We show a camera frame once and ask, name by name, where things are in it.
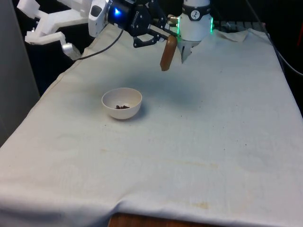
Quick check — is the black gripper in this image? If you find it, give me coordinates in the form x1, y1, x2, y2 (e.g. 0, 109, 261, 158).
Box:
107, 0, 178, 49

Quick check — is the brown cup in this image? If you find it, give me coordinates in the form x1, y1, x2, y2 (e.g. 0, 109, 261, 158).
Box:
160, 35, 178, 72

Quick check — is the white bowl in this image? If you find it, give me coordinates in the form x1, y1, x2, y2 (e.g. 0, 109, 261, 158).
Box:
101, 87, 143, 120

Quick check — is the black cable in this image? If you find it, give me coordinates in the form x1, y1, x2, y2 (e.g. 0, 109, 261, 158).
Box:
77, 28, 125, 60
245, 0, 303, 77

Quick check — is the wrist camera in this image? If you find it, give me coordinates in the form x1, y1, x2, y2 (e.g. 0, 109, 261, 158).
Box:
88, 0, 112, 38

